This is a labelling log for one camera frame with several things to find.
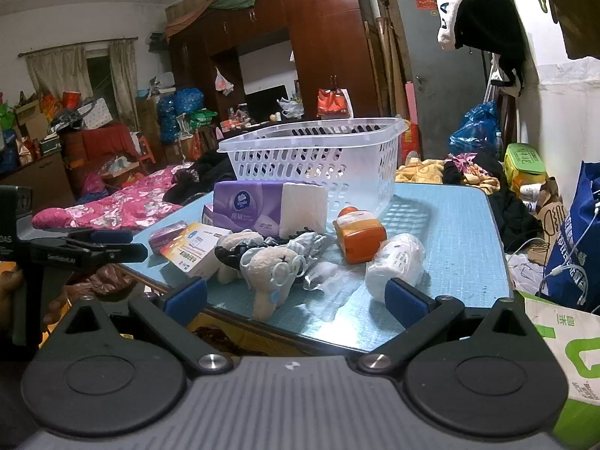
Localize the person's left hand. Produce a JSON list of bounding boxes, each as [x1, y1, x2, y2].
[[0, 265, 76, 330]]

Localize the white cable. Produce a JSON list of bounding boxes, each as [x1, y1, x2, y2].
[[508, 206, 600, 308]]

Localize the white green paper bag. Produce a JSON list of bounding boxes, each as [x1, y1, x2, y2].
[[516, 291, 600, 441]]

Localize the green box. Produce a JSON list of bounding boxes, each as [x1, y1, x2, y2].
[[504, 143, 547, 193]]

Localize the cardboard box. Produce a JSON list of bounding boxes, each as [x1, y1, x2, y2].
[[164, 0, 212, 24]]

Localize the dark hanging cloth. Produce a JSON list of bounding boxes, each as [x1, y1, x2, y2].
[[527, 0, 600, 59]]

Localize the white orange printed box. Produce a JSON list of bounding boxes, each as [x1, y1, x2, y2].
[[159, 222, 231, 278]]

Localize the grey socks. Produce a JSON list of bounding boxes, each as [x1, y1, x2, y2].
[[262, 232, 331, 268]]

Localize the clear plastic bag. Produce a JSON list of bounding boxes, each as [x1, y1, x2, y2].
[[302, 260, 362, 294]]

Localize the leaning wooden boards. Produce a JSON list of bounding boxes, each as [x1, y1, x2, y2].
[[372, 0, 408, 118]]

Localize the white printed hanging jacket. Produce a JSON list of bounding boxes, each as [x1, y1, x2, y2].
[[431, 0, 516, 51]]

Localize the red cloth covered chair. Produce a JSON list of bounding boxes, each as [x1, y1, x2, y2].
[[61, 124, 141, 165]]

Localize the maroon small packet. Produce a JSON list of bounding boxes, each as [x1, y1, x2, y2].
[[148, 224, 192, 252]]

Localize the beige curtain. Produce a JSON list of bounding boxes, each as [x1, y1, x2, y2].
[[23, 47, 92, 99], [109, 40, 139, 132]]

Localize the yellow blanket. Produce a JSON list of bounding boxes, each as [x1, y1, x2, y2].
[[396, 158, 448, 185]]

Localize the brown wooden wardrobe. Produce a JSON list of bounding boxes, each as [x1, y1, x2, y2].
[[164, 0, 383, 125]]

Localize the clear plastic basket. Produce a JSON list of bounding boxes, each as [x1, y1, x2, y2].
[[216, 117, 408, 212]]

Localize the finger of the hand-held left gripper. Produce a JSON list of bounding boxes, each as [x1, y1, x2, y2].
[[33, 239, 148, 269], [66, 229, 134, 245]]

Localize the beige plush toy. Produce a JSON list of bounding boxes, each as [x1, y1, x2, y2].
[[216, 231, 310, 322]]

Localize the blue plastic sacks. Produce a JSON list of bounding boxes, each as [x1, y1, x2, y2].
[[157, 87, 204, 144]]

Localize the blue shopping bag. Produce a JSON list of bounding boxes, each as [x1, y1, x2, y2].
[[544, 162, 600, 312]]

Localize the black hanging garment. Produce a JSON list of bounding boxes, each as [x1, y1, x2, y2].
[[454, 0, 528, 97]]

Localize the black monitor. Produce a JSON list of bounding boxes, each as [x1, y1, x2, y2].
[[244, 85, 288, 120]]

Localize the white tissue pack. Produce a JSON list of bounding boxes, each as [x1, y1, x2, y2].
[[280, 182, 327, 236]]

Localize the brown paper bag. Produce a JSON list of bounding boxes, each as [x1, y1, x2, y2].
[[527, 178, 570, 263]]

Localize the pink floral blanket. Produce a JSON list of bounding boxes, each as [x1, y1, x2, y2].
[[33, 164, 193, 231]]

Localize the purple tissue pack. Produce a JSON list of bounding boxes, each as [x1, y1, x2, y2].
[[213, 180, 284, 237]]

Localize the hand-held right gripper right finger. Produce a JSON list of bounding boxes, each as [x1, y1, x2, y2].
[[349, 277, 540, 376]]

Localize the red gift bag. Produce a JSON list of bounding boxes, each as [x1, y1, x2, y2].
[[317, 88, 352, 119]]

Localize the green plastic basket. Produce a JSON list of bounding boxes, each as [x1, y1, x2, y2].
[[187, 110, 219, 127]]

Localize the black clothing pile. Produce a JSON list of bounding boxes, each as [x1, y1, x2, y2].
[[443, 152, 545, 251]]

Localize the grey door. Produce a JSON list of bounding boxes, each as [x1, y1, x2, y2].
[[394, 0, 491, 160]]

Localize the black clothes heap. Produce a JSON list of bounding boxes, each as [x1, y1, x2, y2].
[[166, 152, 235, 204]]

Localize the white hanging plastic bag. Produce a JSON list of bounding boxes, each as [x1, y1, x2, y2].
[[214, 68, 234, 96]]

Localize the white paper roll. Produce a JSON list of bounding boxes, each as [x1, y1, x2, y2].
[[366, 233, 426, 302]]

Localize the orange plastic bottle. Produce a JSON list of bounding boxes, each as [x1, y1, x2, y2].
[[333, 206, 388, 264]]

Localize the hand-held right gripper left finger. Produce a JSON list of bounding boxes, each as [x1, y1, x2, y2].
[[44, 276, 235, 378]]

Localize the blue plastic bag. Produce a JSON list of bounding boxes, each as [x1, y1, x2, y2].
[[447, 102, 502, 158]]

